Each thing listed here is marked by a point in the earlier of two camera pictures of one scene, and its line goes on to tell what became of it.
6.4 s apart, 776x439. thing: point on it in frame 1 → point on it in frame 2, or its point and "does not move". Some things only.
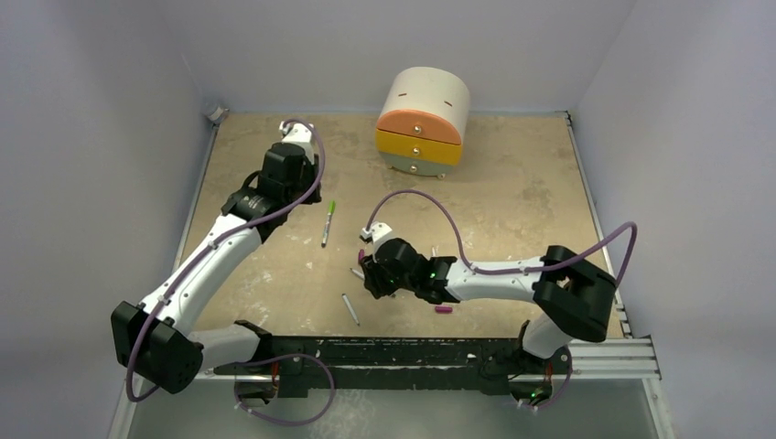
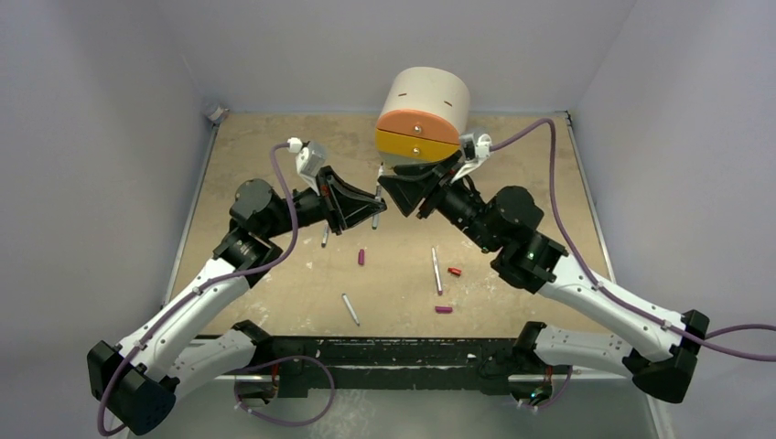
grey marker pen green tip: [332, 205] does not move
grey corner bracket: [217, 115] does not move
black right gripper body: [372, 273] → [437, 188]
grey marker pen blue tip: [359, 274] → [378, 194]
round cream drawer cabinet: [423, 121] does not move
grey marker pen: [350, 307] does not move
